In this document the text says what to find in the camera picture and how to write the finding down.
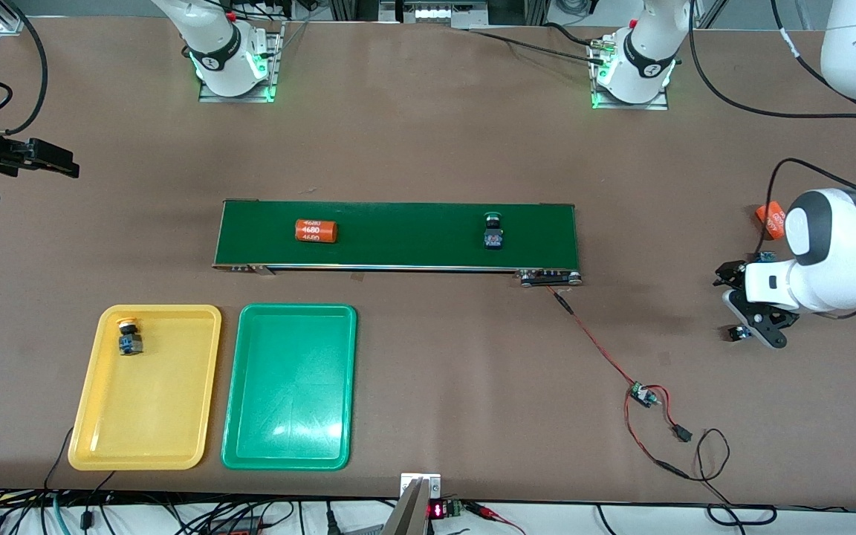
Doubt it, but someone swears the small metal table bracket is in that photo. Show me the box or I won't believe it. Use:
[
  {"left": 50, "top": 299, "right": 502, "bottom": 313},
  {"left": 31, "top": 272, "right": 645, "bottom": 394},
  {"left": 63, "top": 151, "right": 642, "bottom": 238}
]
[{"left": 400, "top": 473, "right": 442, "bottom": 500}]

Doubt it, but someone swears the black looped cable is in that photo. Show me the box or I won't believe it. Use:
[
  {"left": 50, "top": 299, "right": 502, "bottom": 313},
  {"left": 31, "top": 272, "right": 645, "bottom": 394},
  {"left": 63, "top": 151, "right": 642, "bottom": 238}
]
[{"left": 707, "top": 483, "right": 778, "bottom": 527}]

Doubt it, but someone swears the thin black cable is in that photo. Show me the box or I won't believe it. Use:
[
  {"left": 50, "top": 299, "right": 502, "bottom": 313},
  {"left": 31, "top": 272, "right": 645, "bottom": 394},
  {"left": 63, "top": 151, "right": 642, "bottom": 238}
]
[{"left": 44, "top": 427, "right": 76, "bottom": 493}]

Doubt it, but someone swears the green plastic tray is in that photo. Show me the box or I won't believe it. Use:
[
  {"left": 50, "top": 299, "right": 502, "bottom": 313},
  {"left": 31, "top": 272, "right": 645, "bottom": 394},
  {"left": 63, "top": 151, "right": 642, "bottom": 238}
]
[{"left": 221, "top": 303, "right": 358, "bottom": 471}]

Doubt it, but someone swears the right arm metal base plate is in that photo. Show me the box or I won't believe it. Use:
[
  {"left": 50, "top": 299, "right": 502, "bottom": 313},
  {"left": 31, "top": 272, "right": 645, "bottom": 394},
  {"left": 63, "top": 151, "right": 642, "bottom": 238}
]
[{"left": 198, "top": 21, "right": 285, "bottom": 103}]

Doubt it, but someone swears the black base supply cable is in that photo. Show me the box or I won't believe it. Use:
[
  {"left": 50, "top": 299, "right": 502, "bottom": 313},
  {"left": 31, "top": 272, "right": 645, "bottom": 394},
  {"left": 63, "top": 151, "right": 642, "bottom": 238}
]
[{"left": 465, "top": 22, "right": 607, "bottom": 64}]

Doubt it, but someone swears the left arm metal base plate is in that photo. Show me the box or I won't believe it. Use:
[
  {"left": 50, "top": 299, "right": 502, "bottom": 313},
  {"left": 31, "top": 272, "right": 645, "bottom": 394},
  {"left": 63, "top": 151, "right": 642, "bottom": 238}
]
[{"left": 590, "top": 37, "right": 672, "bottom": 111}]

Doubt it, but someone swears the grey metal pole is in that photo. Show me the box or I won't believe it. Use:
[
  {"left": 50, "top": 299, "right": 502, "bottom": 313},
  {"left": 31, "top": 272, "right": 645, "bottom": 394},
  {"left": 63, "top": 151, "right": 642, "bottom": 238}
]
[{"left": 380, "top": 479, "right": 430, "bottom": 535}]

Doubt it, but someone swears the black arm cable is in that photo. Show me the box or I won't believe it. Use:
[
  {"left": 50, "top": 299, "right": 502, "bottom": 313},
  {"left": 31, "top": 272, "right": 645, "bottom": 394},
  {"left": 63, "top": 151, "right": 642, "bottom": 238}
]
[
  {"left": 4, "top": 0, "right": 48, "bottom": 134},
  {"left": 688, "top": 0, "right": 856, "bottom": 257}
]

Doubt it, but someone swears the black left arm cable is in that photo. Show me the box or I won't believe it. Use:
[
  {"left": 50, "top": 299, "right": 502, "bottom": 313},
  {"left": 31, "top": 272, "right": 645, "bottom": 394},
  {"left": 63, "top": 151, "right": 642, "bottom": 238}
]
[{"left": 688, "top": 0, "right": 856, "bottom": 257}]

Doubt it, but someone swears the yellow plastic tray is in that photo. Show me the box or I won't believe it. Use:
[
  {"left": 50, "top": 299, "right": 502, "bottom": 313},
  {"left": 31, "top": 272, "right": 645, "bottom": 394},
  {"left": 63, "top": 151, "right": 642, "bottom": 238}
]
[{"left": 68, "top": 304, "right": 222, "bottom": 471}]

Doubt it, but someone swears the red clip lead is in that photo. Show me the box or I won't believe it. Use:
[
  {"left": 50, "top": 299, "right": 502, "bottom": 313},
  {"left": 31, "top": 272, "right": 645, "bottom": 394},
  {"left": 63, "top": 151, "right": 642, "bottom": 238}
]
[{"left": 465, "top": 502, "right": 527, "bottom": 535}]

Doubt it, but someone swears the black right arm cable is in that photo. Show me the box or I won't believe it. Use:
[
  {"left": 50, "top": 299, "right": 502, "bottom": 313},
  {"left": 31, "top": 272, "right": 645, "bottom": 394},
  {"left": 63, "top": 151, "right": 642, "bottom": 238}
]
[{"left": 4, "top": 0, "right": 48, "bottom": 134}]

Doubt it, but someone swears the green conveyor belt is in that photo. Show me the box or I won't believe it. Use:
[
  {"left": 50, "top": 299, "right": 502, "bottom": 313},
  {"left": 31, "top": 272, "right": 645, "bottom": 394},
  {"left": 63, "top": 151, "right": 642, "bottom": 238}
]
[{"left": 213, "top": 199, "right": 583, "bottom": 288}]

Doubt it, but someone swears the red black power lead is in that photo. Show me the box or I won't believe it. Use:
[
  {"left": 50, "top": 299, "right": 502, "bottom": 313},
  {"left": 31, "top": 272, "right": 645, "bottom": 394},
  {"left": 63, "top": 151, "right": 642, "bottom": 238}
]
[{"left": 623, "top": 385, "right": 732, "bottom": 484}]

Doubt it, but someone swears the red black motor wire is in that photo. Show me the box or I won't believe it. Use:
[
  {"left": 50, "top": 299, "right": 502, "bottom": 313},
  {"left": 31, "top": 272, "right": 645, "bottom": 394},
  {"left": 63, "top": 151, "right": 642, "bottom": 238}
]
[{"left": 545, "top": 285, "right": 644, "bottom": 391}]

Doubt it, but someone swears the aluminium frame rack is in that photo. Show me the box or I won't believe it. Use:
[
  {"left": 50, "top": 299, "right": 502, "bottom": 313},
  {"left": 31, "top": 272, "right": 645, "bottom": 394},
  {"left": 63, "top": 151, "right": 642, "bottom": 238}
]
[{"left": 328, "top": 0, "right": 548, "bottom": 30}]

